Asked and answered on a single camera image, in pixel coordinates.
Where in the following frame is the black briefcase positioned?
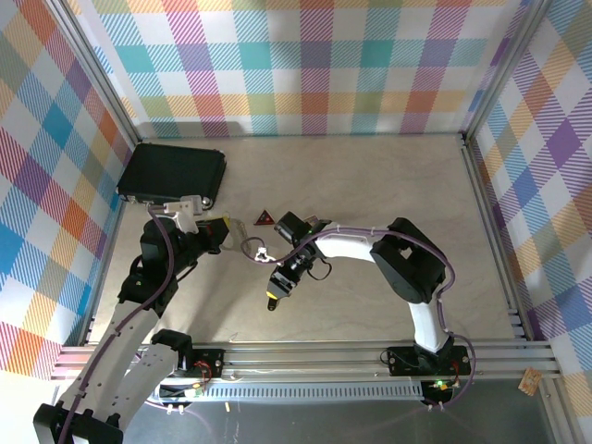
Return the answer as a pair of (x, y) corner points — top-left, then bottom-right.
(116, 142), (228, 209)

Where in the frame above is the black controller box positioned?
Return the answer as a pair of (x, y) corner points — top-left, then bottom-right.
(423, 378), (459, 404)
(158, 381), (207, 401)

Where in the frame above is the small orange circuit board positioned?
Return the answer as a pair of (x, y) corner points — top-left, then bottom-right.
(517, 366), (542, 397)

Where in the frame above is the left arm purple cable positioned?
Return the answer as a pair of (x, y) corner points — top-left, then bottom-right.
(55, 205), (177, 444)

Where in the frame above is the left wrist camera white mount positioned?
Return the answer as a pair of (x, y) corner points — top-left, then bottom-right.
(161, 194), (204, 232)

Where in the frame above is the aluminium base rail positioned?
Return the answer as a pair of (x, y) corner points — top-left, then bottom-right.
(50, 340), (563, 383)

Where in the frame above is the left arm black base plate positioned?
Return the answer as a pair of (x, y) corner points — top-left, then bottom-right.
(173, 346), (227, 378)

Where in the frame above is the grey slotted cable duct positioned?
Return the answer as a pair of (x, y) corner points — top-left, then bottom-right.
(152, 381), (425, 403)

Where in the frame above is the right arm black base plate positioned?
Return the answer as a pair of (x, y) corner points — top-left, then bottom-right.
(386, 344), (473, 376)

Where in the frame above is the aluminium frame post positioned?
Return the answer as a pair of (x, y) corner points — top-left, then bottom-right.
(461, 0), (559, 142)
(45, 0), (143, 145)

